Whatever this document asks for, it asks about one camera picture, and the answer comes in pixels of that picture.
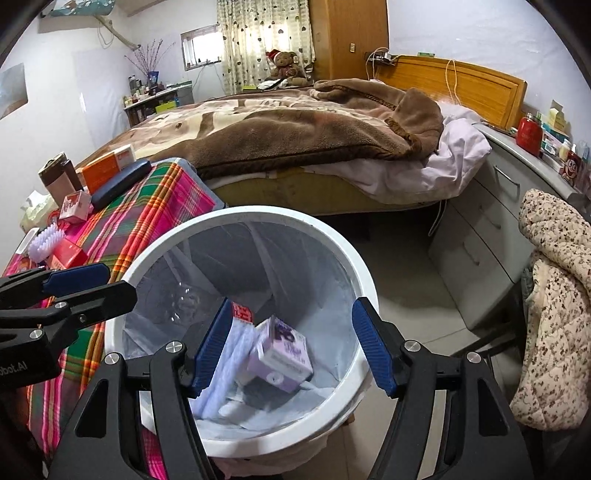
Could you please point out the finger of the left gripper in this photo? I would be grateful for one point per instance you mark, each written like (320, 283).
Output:
(28, 288)
(52, 329)

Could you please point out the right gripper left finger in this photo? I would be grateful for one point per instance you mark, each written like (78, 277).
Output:
(180, 371)

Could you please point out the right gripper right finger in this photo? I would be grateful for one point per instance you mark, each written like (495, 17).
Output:
(406, 371)

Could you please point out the small red box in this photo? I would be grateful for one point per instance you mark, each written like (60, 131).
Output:
(66, 255)

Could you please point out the white scrub brush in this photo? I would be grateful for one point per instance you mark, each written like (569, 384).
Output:
(43, 245)

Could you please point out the red white milk carton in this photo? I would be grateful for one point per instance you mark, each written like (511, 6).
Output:
(76, 207)

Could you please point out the purple white carton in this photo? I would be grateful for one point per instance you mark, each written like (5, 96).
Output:
(279, 358)

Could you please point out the white round trash bin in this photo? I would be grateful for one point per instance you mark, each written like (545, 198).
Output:
(240, 329)

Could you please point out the pink plaid tablecloth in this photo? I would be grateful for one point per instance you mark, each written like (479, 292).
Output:
(33, 418)

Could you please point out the yellow dotted tissue pack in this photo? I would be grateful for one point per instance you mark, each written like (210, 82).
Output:
(38, 210)

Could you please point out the brown beige lidded mug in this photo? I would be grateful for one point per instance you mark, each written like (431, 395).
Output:
(59, 177)

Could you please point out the orange white box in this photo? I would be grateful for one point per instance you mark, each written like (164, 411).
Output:
(99, 171)

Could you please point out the dark blue glasses case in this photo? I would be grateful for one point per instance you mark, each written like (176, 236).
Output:
(120, 184)

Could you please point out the grey drawer cabinet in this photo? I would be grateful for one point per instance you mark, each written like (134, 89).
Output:
(478, 249)

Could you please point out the floral quilted jacket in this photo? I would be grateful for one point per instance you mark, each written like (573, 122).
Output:
(554, 388)

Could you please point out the cluttered side desk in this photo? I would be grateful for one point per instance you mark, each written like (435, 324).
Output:
(147, 105)

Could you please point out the brown fleece blanket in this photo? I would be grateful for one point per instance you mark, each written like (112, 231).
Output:
(332, 121)

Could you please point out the pale pink bed sheet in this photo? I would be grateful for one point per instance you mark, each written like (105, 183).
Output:
(445, 174)

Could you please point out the vase with dry branches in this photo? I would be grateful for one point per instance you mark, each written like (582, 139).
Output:
(146, 58)

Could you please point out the red jar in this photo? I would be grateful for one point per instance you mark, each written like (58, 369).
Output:
(530, 134)

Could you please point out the small window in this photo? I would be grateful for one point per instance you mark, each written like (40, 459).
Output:
(202, 46)

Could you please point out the wooden bed headboard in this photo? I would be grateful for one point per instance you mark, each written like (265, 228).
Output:
(496, 96)

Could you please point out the brown teddy bear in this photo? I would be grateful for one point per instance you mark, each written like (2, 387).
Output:
(286, 70)

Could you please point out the heart patterned curtain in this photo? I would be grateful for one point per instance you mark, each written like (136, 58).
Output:
(251, 29)

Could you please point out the wooden wardrobe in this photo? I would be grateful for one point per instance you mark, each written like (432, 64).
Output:
(345, 33)

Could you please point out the wall poster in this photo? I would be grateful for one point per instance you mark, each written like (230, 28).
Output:
(13, 91)

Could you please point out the covered wall air conditioner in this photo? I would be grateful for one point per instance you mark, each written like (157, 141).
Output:
(66, 8)

